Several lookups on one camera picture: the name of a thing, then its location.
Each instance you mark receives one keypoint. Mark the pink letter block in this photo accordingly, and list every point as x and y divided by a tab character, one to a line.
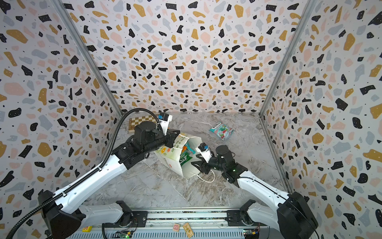
176	227

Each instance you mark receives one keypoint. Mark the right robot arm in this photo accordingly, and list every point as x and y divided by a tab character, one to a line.
286	212

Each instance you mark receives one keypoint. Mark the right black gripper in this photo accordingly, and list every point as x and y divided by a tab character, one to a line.
204	161

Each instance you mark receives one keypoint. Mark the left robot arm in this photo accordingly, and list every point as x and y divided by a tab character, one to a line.
65	212

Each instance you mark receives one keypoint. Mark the teal Fox's candy bag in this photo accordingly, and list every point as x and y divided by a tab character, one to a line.
189	148
222	131

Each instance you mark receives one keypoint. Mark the wooden chessboard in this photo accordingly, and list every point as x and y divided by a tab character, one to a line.
133	122

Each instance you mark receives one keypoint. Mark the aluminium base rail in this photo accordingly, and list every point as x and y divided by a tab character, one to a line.
206	223

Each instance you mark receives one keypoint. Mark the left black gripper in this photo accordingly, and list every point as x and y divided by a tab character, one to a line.
171	136

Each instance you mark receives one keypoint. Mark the tan wooden card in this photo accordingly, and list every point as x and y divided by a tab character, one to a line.
188	230

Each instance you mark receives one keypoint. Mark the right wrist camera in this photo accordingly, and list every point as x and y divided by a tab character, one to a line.
205	152

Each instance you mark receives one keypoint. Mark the yellow letter block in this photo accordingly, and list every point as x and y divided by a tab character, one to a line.
87	229

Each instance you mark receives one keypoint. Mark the white paper bag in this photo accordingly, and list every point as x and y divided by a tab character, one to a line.
179	158

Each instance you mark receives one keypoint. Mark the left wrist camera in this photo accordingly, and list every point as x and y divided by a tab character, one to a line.
164	120

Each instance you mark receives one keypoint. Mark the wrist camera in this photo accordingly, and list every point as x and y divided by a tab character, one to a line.
205	152
164	120

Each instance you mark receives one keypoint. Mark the green Fox's candy bag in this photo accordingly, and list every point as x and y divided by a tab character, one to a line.
185	157

